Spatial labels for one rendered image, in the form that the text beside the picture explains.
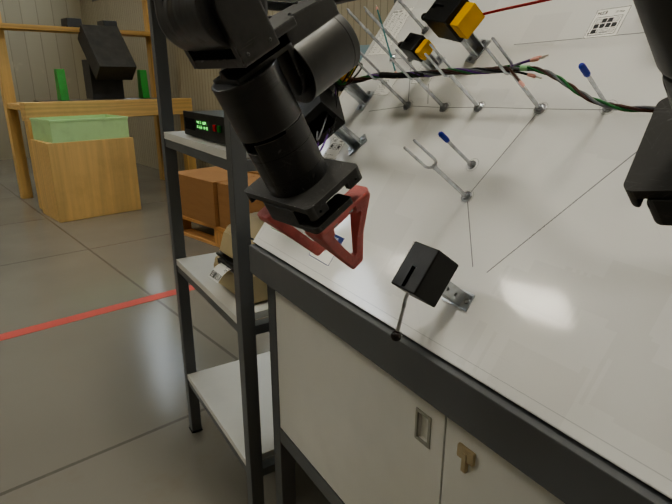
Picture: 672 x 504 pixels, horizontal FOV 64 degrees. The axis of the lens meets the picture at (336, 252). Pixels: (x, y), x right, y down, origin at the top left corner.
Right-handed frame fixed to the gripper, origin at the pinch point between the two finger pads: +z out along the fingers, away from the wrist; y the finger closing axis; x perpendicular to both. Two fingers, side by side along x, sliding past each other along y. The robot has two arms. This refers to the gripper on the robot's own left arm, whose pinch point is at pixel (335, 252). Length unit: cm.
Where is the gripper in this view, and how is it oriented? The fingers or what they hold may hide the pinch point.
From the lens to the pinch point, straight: 53.4
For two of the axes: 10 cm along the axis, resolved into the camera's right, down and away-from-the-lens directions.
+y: -6.5, -2.4, 7.2
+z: 3.8, 7.3, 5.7
